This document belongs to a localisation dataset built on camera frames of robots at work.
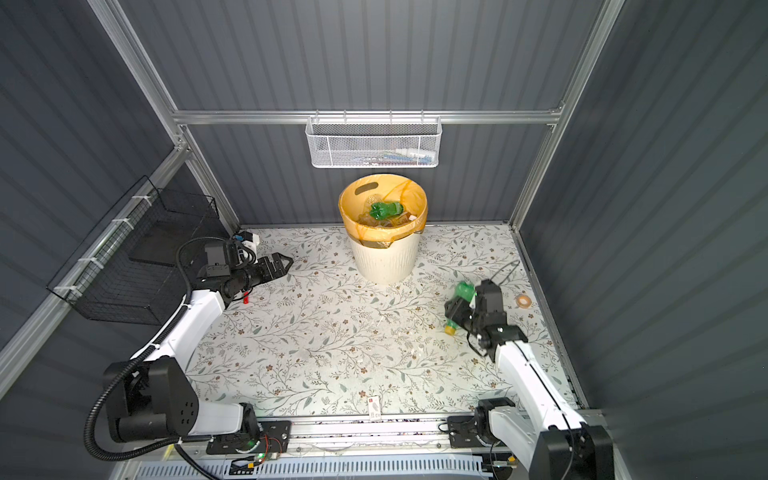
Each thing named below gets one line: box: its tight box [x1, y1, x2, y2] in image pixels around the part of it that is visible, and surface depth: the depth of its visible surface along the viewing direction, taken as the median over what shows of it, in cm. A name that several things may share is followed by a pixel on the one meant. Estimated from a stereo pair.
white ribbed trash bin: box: [347, 231, 421, 284], surface depth 93 cm
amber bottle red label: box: [390, 212, 417, 226], surface depth 97 cm
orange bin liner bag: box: [338, 174, 428, 248], surface depth 95 cm
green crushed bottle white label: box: [369, 202, 404, 221], surface depth 93 cm
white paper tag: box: [368, 396, 381, 420], surface depth 79 cm
